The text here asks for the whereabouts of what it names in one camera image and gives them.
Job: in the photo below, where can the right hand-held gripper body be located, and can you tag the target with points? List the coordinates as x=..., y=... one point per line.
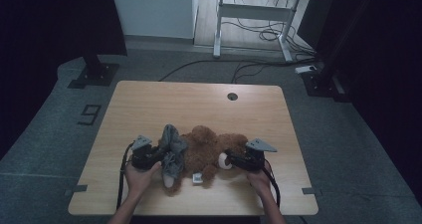
x=255, y=159

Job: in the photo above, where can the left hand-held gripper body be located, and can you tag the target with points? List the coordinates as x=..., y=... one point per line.
x=142, y=156

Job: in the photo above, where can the grey towel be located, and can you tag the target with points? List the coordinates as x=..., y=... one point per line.
x=172, y=147

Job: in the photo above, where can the brown teddy bear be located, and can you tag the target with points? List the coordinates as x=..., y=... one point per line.
x=204, y=151

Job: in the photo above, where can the person's right hand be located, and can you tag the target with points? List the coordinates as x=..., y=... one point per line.
x=260, y=180

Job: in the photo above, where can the person's left hand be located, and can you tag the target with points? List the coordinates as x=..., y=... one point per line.
x=139, y=180

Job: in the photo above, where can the grey tape strip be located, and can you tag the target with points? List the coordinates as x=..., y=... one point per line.
x=78, y=188
x=310, y=190

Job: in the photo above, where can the black stand base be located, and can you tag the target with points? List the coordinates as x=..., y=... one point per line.
x=318, y=84
x=96, y=74

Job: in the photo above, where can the white power strip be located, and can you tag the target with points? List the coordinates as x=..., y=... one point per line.
x=305, y=69

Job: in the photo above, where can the dark curtain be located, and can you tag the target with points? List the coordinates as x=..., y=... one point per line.
x=49, y=25
x=391, y=68

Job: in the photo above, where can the white metal desk frame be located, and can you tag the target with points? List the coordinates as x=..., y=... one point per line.
x=252, y=11

